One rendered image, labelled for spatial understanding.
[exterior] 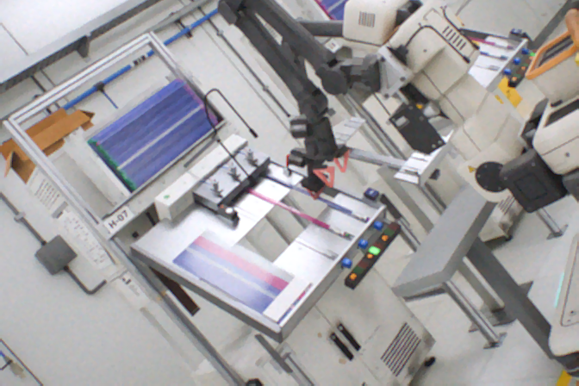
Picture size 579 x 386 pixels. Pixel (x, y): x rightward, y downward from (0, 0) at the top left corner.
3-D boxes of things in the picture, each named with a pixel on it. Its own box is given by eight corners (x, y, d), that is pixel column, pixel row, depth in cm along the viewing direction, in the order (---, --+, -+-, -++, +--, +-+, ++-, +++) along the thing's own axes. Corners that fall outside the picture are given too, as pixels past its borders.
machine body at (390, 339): (445, 351, 286) (356, 244, 281) (361, 485, 245) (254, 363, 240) (359, 363, 339) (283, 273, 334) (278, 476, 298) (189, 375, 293)
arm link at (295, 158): (314, 146, 242) (325, 140, 249) (288, 139, 247) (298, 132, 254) (311, 176, 247) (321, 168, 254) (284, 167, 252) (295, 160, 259)
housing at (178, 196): (251, 164, 291) (247, 139, 281) (175, 232, 262) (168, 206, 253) (237, 158, 295) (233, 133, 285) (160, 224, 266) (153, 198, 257)
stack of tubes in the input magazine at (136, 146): (221, 122, 284) (180, 74, 282) (135, 190, 254) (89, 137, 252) (209, 133, 294) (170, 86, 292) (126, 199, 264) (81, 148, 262)
